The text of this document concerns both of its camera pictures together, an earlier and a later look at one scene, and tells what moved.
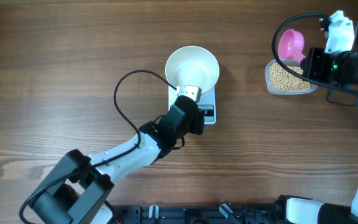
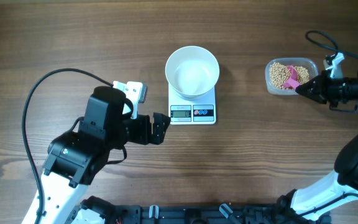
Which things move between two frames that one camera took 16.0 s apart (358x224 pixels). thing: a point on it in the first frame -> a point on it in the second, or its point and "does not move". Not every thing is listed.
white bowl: x=192 y=66 does not move
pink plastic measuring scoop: x=290 y=45 -> x=293 y=81
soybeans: x=282 y=79 does not move
